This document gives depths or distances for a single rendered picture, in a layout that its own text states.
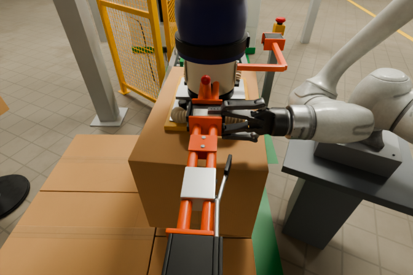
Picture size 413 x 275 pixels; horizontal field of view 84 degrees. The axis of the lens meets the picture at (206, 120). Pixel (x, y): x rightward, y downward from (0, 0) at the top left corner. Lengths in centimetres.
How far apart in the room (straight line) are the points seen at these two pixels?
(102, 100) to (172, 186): 174
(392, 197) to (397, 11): 68
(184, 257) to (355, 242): 158
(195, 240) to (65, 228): 90
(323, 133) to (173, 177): 43
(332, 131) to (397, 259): 142
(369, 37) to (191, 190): 56
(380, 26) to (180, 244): 64
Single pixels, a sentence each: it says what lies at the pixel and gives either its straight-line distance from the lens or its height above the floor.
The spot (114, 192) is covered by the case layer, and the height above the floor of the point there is 54.
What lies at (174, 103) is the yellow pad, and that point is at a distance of 84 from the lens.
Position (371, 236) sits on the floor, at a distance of 196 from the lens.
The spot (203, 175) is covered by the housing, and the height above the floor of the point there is 115.
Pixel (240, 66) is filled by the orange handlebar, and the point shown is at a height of 114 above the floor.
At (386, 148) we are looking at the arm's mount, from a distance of 115.
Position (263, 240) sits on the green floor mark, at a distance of 167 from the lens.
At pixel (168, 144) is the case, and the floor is 100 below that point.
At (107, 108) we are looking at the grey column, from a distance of 243.
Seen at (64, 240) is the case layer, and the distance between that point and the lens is 119.
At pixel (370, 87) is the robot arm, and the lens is 101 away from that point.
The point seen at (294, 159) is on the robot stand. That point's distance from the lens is 107.
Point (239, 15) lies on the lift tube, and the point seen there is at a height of 133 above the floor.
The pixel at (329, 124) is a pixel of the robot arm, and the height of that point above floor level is 116.
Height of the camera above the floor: 151
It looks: 40 degrees down
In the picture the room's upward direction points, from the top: straight up
